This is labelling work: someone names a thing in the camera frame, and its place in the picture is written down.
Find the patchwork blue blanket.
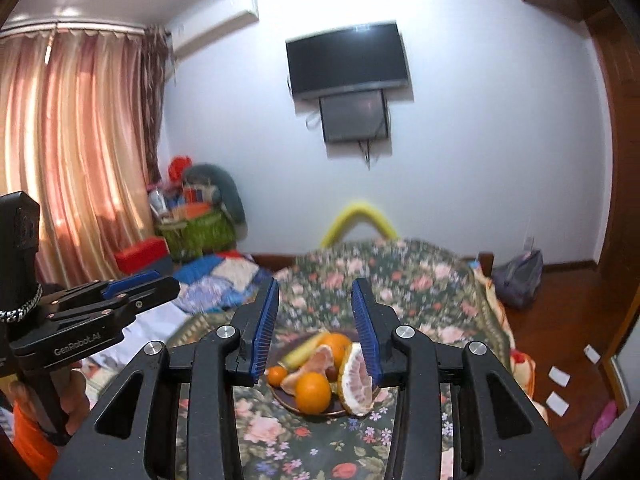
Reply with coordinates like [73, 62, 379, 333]
[172, 255, 271, 314]

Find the peeled pomelo segment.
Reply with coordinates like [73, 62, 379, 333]
[280, 344, 334, 396]

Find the floral bed quilt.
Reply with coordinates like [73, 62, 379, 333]
[234, 240, 535, 479]

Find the pink striped curtain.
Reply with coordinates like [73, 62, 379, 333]
[1, 29, 166, 286]

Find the yellow banana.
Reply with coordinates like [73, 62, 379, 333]
[278, 332, 326, 372]

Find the red gift box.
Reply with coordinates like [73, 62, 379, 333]
[114, 236, 169, 274]

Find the white cloth on bed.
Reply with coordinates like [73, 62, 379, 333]
[90, 302, 191, 370]

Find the grey bag on floor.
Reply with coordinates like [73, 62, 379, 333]
[491, 249, 544, 309]

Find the grey plush toy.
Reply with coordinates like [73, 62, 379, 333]
[182, 164, 245, 224]

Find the dark red jujube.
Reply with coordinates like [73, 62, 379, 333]
[326, 366, 338, 382]

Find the white air conditioner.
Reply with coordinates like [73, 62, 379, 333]
[168, 0, 259, 60]

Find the large orange with sticker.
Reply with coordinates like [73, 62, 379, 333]
[320, 333, 352, 368]

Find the wooden door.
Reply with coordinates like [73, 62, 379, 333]
[588, 8, 639, 283]

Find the small mandarin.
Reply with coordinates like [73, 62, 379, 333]
[266, 365, 288, 388]

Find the pomelo wedge with rind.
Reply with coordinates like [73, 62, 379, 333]
[337, 342, 373, 417]

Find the small black wall monitor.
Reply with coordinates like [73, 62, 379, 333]
[319, 90, 390, 144]

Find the plain large orange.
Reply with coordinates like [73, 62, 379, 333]
[294, 373, 332, 415]

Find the person's left hand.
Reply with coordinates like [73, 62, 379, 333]
[8, 363, 90, 436]

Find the purple round plate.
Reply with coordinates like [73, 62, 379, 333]
[265, 330, 378, 417]

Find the green storage box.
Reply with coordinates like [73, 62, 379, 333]
[154, 209, 236, 262]

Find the wall mounted black television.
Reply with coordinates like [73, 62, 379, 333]
[285, 22, 409, 100]

